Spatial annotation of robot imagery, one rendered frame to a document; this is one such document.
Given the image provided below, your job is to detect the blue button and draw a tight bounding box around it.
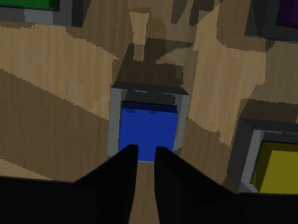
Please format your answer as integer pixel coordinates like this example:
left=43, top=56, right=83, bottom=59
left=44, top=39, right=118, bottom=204
left=107, top=81, right=190, bottom=163

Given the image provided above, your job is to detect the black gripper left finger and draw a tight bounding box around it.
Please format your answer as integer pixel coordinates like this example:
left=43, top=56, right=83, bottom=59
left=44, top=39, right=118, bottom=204
left=0, top=144, right=138, bottom=224

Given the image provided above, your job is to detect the yellow button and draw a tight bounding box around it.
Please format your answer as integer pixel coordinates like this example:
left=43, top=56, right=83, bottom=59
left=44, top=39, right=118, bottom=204
left=227, top=118, right=298, bottom=194

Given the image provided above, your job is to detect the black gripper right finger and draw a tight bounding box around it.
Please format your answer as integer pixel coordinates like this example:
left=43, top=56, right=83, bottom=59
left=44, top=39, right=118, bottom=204
left=154, top=146, right=298, bottom=224

